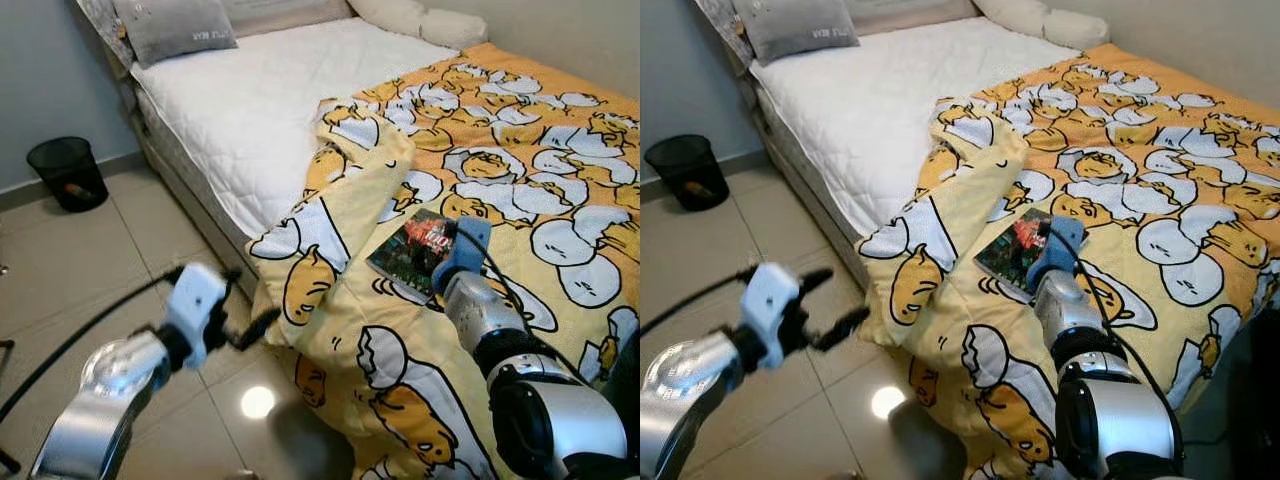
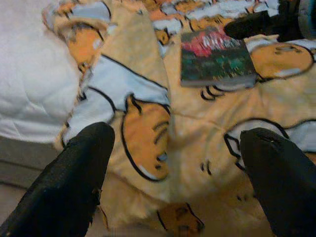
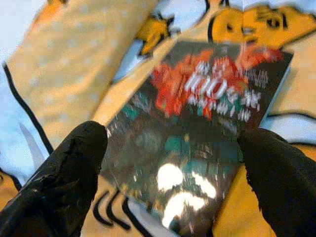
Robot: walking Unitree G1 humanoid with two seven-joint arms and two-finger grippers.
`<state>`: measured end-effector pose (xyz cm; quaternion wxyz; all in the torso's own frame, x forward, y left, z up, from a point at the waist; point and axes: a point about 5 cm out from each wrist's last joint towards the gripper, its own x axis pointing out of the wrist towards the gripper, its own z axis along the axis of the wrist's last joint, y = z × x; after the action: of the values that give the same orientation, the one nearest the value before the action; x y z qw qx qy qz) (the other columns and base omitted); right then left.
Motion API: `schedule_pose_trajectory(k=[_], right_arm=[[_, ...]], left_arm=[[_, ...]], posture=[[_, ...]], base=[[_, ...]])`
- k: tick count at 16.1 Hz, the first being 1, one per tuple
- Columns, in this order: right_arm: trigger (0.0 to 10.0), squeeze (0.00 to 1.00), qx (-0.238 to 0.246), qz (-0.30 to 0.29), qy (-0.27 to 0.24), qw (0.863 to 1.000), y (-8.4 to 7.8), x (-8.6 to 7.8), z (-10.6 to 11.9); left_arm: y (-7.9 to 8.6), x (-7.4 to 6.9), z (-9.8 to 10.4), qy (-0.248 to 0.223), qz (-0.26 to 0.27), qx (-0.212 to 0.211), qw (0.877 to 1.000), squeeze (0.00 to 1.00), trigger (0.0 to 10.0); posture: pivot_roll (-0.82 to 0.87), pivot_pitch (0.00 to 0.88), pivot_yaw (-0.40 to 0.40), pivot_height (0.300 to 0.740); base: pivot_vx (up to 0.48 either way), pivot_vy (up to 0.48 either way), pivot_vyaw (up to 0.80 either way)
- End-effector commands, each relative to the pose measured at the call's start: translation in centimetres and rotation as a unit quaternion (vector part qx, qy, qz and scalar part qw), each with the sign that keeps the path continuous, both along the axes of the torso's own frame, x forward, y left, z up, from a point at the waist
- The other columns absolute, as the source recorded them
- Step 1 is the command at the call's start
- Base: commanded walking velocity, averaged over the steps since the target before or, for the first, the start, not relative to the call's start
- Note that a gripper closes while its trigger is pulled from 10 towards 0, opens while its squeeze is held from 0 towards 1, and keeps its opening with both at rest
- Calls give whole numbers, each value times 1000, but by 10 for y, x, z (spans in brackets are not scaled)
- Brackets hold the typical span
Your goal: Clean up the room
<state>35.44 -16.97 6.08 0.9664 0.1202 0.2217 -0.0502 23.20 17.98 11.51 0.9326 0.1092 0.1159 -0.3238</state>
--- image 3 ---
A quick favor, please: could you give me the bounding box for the dark book with red cover art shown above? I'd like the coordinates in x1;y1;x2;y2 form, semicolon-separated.
101;40;294;237

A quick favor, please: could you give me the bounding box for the yellow cartoon egg blanket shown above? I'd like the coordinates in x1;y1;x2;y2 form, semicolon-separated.
0;0;316;237

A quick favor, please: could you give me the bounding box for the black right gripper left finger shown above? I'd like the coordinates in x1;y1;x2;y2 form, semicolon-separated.
0;120;109;237

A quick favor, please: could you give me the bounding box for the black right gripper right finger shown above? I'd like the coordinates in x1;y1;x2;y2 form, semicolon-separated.
237;128;316;237

